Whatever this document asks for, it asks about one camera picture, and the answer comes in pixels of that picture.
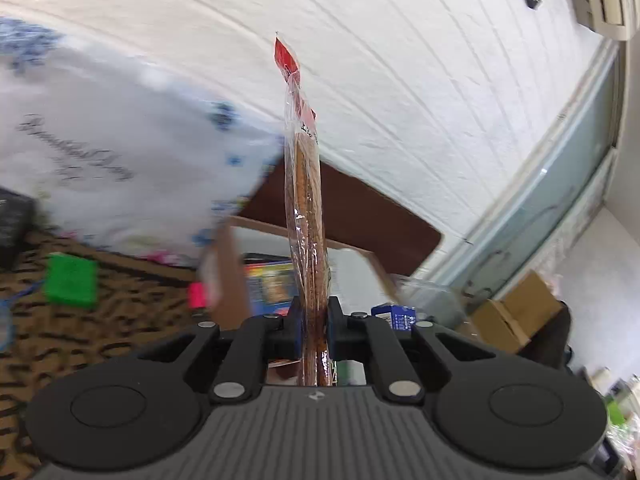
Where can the small blue white box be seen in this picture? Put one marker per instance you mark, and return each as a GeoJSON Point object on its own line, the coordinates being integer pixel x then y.
{"type": "Point", "coordinates": [399, 317]}

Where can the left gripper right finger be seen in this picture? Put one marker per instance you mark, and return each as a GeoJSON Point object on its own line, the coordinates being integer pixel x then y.
{"type": "Point", "coordinates": [369, 340]}

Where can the blue red playing card box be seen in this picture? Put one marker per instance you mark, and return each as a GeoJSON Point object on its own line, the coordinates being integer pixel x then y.
{"type": "Point", "coordinates": [270, 282]}

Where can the cardboard boxes on floor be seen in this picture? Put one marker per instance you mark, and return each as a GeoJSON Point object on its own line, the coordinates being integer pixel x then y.
{"type": "Point", "coordinates": [510, 323]}

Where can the green plastic box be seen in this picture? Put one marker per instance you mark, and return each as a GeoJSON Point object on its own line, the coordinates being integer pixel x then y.
{"type": "Point", "coordinates": [71, 281]}

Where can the packaged brown insoles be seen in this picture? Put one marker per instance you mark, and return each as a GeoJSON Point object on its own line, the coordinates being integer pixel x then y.
{"type": "Point", "coordinates": [303, 212]}

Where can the brown cardboard sorting box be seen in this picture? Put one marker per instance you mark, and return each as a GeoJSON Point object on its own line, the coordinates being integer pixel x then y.
{"type": "Point", "coordinates": [358, 279]}

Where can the pink small object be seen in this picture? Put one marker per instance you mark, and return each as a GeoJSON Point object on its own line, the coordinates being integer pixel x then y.
{"type": "Point", "coordinates": [197, 296]}

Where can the white floral plastic bag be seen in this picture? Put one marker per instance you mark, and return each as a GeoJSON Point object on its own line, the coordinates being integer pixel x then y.
{"type": "Point", "coordinates": [119, 154]}

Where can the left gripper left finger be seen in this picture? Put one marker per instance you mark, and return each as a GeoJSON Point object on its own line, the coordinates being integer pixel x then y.
{"type": "Point", "coordinates": [247, 352]}

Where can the black product box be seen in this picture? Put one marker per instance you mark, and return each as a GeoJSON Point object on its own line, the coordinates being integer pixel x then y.
{"type": "Point", "coordinates": [17, 215]}

